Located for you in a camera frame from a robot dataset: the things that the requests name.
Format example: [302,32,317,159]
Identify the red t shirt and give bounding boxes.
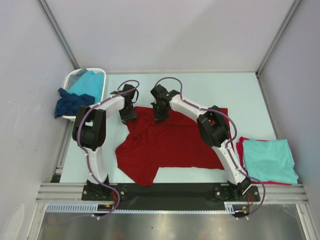
[115,106,224,187]

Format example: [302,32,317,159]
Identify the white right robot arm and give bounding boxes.
[150,84,252,201]

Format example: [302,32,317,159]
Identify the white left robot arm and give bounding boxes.
[72,80,139,200]

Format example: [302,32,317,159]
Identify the turquoise t shirt in basket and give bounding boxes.
[67,70,106,104]

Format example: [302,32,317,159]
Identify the white laundry basket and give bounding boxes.
[60,67,107,123]

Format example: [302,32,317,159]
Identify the navy blue t shirt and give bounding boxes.
[54,88,95,119]

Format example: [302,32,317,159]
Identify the grey t shirt in basket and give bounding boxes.
[67,68,88,88]

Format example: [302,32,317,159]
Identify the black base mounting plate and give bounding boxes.
[81,183,261,206]

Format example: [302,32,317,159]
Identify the pink folded t shirt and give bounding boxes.
[236,136,291,186]

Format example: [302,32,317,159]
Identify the light blue folded t shirt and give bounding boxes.
[242,139,299,185]

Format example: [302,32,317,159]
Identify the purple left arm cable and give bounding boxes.
[77,79,140,221]

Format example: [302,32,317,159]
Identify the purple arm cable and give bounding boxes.
[77,79,140,221]
[154,76,266,221]

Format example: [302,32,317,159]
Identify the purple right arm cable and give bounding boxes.
[154,76,266,221]

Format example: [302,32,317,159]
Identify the aluminium frame rail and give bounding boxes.
[35,183,309,204]

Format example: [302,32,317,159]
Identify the white slotted cable duct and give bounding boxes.
[46,202,249,215]

